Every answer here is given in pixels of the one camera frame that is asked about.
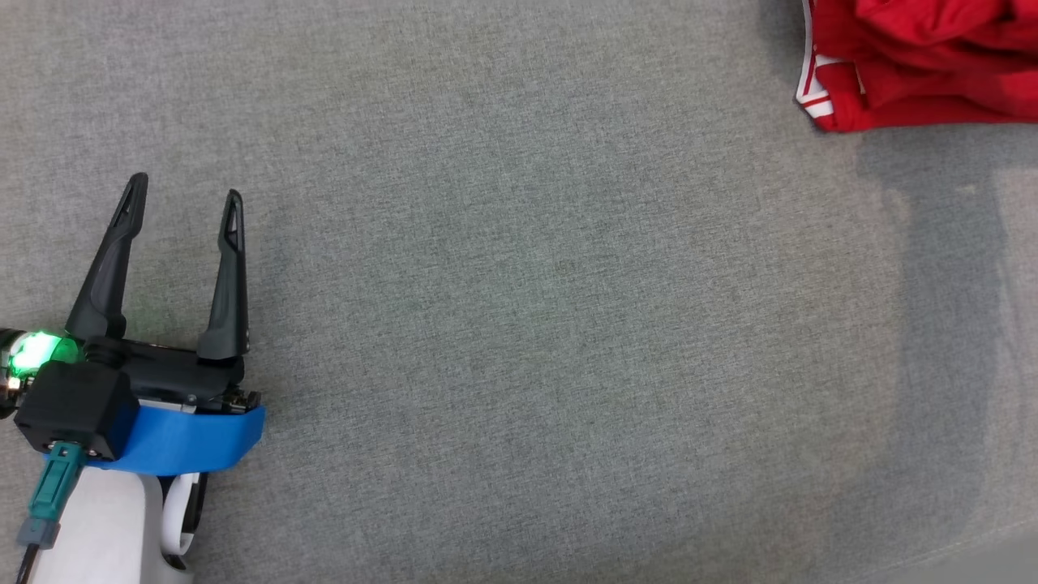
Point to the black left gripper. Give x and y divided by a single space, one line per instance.
178 377

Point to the red Bulls basketball jersey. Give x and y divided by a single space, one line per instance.
892 118

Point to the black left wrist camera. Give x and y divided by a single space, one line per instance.
73 410

